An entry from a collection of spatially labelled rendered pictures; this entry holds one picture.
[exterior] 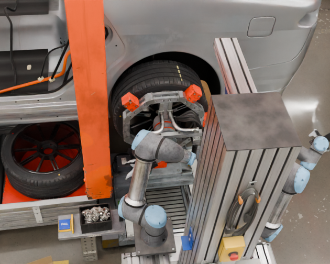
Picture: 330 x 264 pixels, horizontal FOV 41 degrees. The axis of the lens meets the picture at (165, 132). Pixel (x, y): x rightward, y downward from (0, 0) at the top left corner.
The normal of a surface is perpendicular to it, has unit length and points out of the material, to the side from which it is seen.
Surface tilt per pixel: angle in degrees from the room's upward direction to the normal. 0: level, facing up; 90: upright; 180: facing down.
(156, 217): 8
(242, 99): 0
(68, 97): 90
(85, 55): 90
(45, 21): 0
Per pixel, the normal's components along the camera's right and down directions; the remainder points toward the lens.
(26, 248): 0.07, -0.66
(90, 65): 0.17, 0.75
